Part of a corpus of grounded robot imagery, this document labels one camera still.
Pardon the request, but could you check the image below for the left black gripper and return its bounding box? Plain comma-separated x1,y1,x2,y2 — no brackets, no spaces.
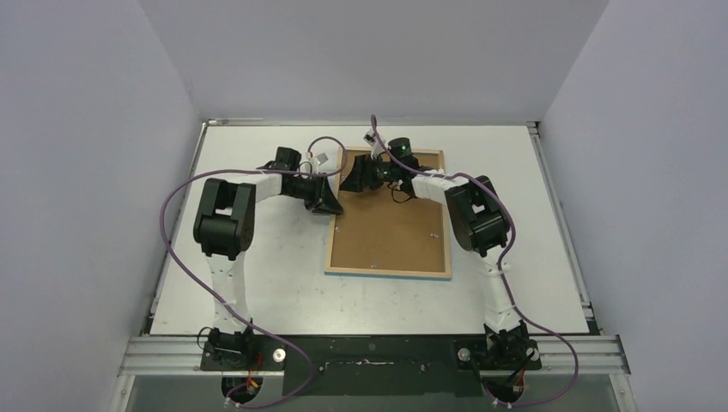
286,173,343,215

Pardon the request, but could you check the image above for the blue wooden picture frame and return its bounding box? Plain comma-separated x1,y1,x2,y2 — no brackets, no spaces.
324,145,454,281

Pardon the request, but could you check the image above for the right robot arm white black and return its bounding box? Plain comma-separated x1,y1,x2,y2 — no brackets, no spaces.
340,131,539,370

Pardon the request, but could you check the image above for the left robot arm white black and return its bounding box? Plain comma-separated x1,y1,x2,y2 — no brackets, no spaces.
193,147,343,370

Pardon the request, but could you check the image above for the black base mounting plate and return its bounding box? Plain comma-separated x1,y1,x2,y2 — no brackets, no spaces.
198,335,542,403

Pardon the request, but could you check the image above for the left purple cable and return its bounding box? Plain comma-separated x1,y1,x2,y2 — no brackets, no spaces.
159,135,349,410

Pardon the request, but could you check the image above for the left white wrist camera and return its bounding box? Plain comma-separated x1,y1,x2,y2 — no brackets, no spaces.
307,152,328,173

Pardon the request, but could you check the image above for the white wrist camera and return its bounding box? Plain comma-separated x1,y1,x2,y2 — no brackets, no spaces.
363,129,386,160
307,152,328,173

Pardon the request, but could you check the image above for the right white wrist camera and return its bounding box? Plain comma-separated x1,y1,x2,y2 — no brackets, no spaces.
363,129,386,160

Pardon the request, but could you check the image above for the aluminium rail front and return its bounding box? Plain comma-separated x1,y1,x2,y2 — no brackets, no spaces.
119,335,631,376

